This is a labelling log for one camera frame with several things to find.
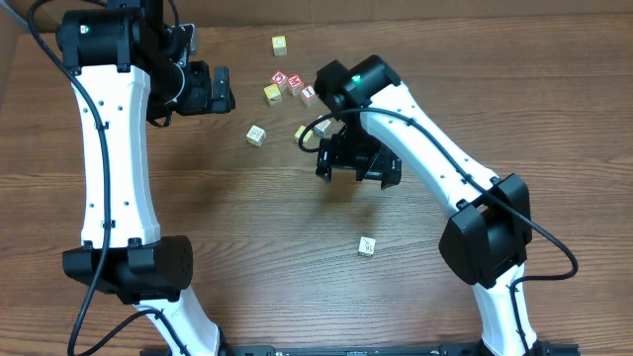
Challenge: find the red block letter I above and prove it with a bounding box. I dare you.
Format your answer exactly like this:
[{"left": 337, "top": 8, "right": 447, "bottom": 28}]
[{"left": 300, "top": 85, "right": 318, "bottom": 107}]

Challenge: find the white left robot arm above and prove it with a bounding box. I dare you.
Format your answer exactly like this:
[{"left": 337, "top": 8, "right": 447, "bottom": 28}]
[{"left": 56, "top": 1, "right": 235, "bottom": 355}]

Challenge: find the red block letter M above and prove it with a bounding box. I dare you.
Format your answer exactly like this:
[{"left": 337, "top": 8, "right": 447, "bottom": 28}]
[{"left": 287, "top": 74, "right": 305, "bottom": 96}]

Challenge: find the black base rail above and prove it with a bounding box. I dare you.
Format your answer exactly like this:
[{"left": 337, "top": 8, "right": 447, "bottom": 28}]
[{"left": 138, "top": 341, "right": 581, "bottom": 356}]

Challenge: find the wooden block letter E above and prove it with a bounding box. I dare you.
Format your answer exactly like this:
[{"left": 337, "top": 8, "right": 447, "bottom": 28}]
[{"left": 313, "top": 119, "right": 331, "bottom": 138}]

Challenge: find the red block letter C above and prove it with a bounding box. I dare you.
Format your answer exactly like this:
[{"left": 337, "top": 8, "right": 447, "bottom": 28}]
[{"left": 270, "top": 70, "right": 288, "bottom": 92}]

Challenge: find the yellow-topped wooden block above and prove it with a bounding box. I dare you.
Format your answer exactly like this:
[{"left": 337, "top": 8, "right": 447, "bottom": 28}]
[{"left": 294, "top": 126, "right": 313, "bottom": 144}]

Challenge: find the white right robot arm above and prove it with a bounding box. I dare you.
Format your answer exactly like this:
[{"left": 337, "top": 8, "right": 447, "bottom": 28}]
[{"left": 314, "top": 55, "right": 538, "bottom": 355}]

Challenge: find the yellow wooden block left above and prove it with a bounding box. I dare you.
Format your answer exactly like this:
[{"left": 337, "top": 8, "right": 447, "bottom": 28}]
[{"left": 263, "top": 84, "right": 283, "bottom": 106}]

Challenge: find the plain wooden picture block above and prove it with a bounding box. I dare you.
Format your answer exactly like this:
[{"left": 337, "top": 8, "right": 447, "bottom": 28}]
[{"left": 246, "top": 125, "right": 267, "bottom": 146}]

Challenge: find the yellow wooden block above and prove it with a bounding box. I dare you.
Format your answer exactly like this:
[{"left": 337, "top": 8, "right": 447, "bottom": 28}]
[
  {"left": 263, "top": 84, "right": 283, "bottom": 106},
  {"left": 271, "top": 36, "right": 288, "bottom": 56}
]

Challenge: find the green-sided wooden picture block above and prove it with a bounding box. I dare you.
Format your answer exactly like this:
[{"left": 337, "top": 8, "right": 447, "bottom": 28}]
[{"left": 358, "top": 236, "right": 376, "bottom": 257}]

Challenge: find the far yellow wooden block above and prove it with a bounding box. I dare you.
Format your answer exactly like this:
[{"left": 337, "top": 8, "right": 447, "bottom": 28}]
[{"left": 271, "top": 36, "right": 288, "bottom": 56}]

